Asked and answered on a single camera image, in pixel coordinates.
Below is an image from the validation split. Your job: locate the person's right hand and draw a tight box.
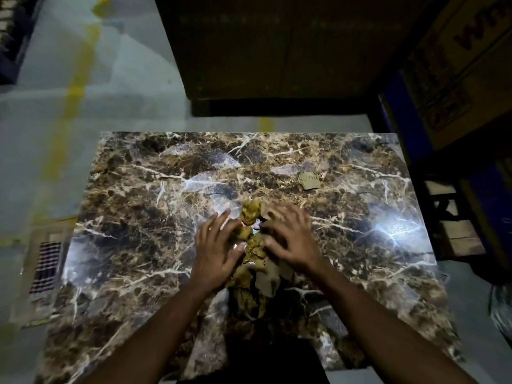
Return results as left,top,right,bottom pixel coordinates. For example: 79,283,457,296
261,204,325,277

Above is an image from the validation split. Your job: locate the person's left hand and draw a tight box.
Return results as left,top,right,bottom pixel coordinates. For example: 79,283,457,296
188,210,248,295

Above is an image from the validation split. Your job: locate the person's right forearm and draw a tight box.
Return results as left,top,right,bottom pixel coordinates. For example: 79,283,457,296
306,262,477,384

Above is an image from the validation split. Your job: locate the person's left forearm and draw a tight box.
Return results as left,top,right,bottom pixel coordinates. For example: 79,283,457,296
80,284,221,384

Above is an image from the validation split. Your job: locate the brown paper wrapping piece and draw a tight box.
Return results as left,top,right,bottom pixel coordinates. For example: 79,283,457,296
254,258,296,299

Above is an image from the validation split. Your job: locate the small brown cardboard scrap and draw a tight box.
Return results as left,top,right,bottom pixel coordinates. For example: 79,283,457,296
298,171,322,191

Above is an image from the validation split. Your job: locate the person's black clothing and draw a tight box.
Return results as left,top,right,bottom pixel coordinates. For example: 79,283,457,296
176,328,330,384

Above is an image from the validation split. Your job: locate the wooden pallet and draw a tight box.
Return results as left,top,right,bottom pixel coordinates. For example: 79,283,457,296
420,179,488,261

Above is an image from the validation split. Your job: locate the metal floor grate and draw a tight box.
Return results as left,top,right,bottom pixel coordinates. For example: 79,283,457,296
30,241,63,295

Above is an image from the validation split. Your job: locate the large plain cardboard box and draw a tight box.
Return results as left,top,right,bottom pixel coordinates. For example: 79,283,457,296
154,0,450,101

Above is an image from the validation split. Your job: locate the clear plastic wrapped bundle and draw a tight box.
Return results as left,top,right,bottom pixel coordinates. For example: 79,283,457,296
488,284,512,349

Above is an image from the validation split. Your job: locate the printed cardboard box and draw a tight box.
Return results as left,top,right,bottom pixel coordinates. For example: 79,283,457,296
400,0,512,151

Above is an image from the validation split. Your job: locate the dark storage rack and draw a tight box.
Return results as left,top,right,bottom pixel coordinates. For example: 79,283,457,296
0,0,45,85

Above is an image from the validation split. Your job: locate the blue metal rack post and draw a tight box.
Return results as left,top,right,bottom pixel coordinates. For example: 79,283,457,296
378,72,435,165

